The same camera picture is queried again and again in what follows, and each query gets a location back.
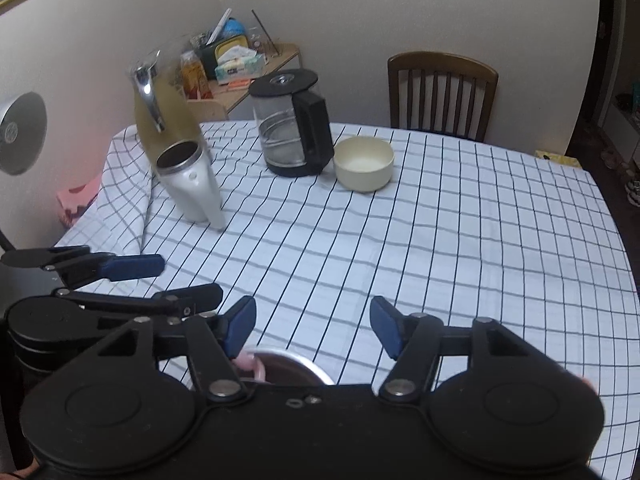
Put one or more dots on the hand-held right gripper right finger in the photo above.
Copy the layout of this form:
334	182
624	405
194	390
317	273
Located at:
386	325

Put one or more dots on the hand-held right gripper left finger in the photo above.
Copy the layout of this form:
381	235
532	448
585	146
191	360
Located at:
240	325

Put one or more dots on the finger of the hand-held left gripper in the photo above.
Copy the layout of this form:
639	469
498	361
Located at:
195	297
135	266

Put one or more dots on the pink pot with steel interior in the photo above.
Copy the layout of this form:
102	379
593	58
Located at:
250	367

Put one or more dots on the person's left hand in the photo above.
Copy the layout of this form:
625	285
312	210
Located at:
27	474

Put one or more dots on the checked white tablecloth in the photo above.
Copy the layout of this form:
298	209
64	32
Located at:
400	250

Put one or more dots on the pink printed cloth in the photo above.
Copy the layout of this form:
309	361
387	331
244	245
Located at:
77	200

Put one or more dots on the white thermos jug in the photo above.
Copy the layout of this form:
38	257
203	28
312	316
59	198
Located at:
195	190

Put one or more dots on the yellow thermos jug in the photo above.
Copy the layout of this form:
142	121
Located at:
165	110

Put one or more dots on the cream bowl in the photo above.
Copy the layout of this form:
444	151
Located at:
362	165

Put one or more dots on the round silver disc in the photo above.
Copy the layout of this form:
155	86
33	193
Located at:
20	132

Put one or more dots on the wooden cabinet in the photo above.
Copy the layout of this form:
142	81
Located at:
230	97

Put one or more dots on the orange snack packet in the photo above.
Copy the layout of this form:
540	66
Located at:
192	75

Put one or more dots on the yellow tray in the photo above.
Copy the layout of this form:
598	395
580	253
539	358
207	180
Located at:
212	55

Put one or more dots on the tissue box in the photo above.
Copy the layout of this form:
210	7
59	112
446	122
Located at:
240	65

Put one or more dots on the brown wooden chair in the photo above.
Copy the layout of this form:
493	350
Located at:
440	95

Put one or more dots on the yellow cardboard box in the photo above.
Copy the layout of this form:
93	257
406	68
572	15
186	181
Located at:
557	157

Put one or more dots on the white paper roll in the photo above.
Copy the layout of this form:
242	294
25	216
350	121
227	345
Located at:
219	26

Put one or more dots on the blue container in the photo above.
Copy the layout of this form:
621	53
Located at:
234	29

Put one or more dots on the pink slippers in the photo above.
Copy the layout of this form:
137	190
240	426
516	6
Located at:
611	157

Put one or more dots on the white shoes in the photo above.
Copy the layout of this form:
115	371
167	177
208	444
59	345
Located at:
634	190

